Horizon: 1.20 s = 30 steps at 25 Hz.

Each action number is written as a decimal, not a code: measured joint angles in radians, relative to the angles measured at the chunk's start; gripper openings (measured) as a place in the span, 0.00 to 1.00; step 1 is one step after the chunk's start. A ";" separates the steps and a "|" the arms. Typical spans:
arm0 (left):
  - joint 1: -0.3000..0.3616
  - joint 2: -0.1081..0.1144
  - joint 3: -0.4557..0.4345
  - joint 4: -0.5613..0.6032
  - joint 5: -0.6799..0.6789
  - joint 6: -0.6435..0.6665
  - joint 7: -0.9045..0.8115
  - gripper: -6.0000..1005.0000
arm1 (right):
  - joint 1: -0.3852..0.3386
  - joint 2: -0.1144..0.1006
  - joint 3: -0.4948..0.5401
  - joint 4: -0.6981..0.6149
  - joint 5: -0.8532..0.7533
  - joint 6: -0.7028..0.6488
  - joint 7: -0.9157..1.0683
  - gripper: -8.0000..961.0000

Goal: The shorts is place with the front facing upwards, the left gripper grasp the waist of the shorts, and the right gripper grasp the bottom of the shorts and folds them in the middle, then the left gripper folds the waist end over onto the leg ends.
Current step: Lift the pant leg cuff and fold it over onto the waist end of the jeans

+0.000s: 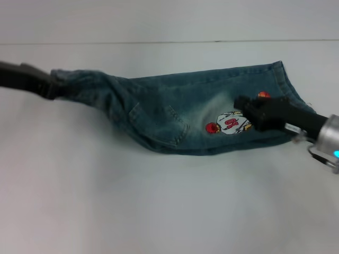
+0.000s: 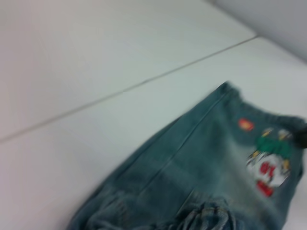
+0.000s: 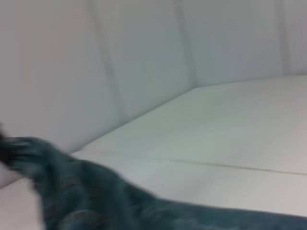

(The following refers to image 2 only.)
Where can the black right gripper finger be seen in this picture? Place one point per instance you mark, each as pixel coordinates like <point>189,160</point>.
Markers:
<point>301,136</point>

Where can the blue denim shorts with embroidery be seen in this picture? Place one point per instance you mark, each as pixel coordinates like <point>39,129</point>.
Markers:
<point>192,179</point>

